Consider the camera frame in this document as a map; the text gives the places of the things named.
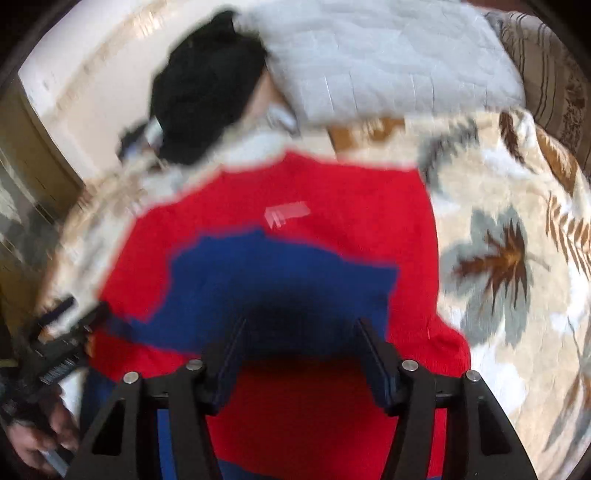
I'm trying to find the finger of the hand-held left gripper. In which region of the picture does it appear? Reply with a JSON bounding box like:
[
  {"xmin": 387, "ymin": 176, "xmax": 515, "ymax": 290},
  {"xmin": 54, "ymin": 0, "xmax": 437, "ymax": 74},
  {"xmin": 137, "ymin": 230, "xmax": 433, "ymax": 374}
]
[
  {"xmin": 69, "ymin": 302, "xmax": 112, "ymax": 337},
  {"xmin": 32, "ymin": 296, "xmax": 77, "ymax": 334}
]

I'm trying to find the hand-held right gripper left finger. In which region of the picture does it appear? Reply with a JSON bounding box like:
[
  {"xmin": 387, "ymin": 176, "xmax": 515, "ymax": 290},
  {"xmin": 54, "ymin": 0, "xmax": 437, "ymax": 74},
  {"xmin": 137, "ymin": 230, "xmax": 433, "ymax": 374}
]
[{"xmin": 67, "ymin": 316, "xmax": 250, "ymax": 480}]

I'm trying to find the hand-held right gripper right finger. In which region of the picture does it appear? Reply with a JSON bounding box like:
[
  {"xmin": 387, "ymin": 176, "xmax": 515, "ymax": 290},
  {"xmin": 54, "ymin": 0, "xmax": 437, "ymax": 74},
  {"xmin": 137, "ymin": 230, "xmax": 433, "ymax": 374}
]
[{"xmin": 355, "ymin": 318, "xmax": 539, "ymax": 480}]

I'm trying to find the red and blue sweater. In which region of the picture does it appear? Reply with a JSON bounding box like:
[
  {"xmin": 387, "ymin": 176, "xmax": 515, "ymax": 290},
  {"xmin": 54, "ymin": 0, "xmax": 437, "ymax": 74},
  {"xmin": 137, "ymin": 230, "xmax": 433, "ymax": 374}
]
[{"xmin": 81, "ymin": 150, "xmax": 472, "ymax": 480}]

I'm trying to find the person's left hand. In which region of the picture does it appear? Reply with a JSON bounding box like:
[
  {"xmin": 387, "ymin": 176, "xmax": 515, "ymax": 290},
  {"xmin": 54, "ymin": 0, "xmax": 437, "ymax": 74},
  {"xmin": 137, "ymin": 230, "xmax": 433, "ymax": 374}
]
[{"xmin": 9, "ymin": 397, "xmax": 83, "ymax": 477}]

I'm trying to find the leaf print blanket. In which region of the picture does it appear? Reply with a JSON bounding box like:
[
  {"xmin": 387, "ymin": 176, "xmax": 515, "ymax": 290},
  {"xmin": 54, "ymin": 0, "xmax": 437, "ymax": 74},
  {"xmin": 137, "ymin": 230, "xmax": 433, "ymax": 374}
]
[{"xmin": 37, "ymin": 108, "xmax": 591, "ymax": 480}]

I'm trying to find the brown wooden door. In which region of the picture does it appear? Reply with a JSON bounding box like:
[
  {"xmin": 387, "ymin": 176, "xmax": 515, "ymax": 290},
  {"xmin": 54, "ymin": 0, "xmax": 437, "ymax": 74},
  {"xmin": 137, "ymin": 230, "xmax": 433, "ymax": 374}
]
[{"xmin": 0, "ymin": 76, "xmax": 84, "ymax": 222}]

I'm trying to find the purple patterned cloth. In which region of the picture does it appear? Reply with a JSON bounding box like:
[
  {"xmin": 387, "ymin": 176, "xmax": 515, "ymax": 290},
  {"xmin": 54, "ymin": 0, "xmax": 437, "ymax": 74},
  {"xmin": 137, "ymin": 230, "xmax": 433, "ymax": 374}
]
[{"xmin": 117, "ymin": 117, "xmax": 164, "ymax": 160}]

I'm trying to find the black jacket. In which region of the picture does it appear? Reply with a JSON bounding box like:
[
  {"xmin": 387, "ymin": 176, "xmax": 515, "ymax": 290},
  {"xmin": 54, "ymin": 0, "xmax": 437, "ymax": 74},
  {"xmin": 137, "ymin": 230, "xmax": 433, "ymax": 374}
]
[{"xmin": 148, "ymin": 11, "xmax": 271, "ymax": 167}]

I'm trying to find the grey quilted pillow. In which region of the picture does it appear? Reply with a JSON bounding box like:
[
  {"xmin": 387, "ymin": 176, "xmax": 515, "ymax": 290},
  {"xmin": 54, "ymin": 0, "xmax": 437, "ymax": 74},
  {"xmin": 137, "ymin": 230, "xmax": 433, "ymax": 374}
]
[{"xmin": 240, "ymin": 0, "xmax": 527, "ymax": 134}]

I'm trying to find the striped sofa backrest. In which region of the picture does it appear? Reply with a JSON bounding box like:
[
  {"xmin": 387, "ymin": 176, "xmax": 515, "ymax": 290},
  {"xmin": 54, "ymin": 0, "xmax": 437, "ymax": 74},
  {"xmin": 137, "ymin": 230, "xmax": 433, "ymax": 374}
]
[{"xmin": 485, "ymin": 11, "xmax": 591, "ymax": 181}]

